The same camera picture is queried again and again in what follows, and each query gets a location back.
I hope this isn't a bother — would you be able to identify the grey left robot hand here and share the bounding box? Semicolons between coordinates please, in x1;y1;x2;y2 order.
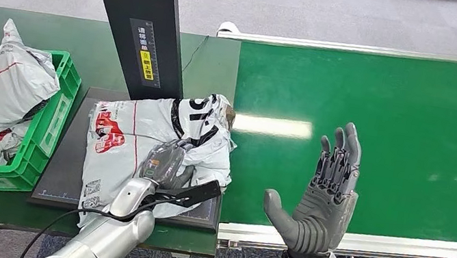
138;132;200;194

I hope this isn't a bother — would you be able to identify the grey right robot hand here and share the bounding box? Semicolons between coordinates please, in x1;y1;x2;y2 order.
256;110;370;258

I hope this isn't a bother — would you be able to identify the white package with black print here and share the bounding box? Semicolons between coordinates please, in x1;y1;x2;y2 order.
71;75;246;250

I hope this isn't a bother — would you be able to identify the green conveyor belt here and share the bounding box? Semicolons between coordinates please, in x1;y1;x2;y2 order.
183;16;457;258

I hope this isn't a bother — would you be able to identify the black inbound scanner machine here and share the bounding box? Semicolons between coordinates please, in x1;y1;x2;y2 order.
27;0;255;233

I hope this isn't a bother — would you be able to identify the large grey mailer package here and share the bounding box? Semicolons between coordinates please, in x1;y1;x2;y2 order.
0;16;71;167

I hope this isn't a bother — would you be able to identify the green plastic crate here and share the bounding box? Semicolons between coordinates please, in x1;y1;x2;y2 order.
0;41;86;213

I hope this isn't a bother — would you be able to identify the thin black table cable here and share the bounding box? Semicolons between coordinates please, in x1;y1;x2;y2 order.
181;32;210;77

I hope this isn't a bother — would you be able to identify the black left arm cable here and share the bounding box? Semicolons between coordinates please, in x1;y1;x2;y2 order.
17;172;182;258

